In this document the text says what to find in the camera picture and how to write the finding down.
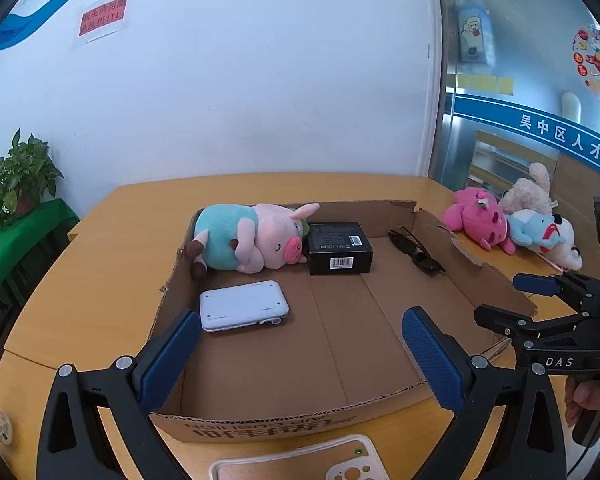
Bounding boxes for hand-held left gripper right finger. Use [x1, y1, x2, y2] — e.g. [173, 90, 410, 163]
[401, 306, 567, 480]

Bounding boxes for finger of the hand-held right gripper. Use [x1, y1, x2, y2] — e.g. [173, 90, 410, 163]
[512, 271, 600, 317]
[474, 303, 589, 344]

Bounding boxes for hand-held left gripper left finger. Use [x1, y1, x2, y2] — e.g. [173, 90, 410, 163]
[35, 307, 202, 480]

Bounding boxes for white box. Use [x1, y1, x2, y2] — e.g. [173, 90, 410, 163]
[199, 280, 290, 333]

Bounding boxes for black sunglasses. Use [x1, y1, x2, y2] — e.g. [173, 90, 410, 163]
[387, 226, 448, 277]

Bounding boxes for brown cardboard box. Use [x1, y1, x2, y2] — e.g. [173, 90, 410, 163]
[149, 199, 538, 445]

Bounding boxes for pink pig plush toy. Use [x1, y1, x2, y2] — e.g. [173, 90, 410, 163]
[182, 202, 321, 281]

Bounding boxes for black product box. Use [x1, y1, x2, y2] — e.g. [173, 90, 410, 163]
[304, 221, 374, 276]

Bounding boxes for wooden desktop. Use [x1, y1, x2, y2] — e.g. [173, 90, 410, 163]
[0, 172, 600, 480]

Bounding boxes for person's right hand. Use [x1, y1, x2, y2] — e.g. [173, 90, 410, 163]
[564, 375, 600, 431]

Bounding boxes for white plush dog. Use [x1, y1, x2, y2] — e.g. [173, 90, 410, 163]
[540, 214, 584, 272]

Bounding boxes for light blue plush toy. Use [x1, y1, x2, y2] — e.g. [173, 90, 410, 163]
[507, 209, 556, 253]

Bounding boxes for beige plush toy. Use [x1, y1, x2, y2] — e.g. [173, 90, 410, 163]
[497, 162, 558, 216]

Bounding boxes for clear phone case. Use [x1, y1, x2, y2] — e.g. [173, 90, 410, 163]
[208, 434, 390, 480]

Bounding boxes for yellow sticky notes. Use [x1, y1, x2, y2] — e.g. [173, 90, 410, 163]
[457, 72, 515, 96]

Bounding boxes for green potted plant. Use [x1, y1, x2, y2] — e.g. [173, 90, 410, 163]
[0, 129, 64, 221]

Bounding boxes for sheep cartoon poster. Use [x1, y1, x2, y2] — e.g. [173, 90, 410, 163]
[455, 0, 496, 67]

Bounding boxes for red paper notice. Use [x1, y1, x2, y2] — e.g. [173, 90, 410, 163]
[77, 0, 131, 38]

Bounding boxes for blue glass wall sign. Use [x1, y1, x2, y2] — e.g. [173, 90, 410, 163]
[452, 95, 600, 181]

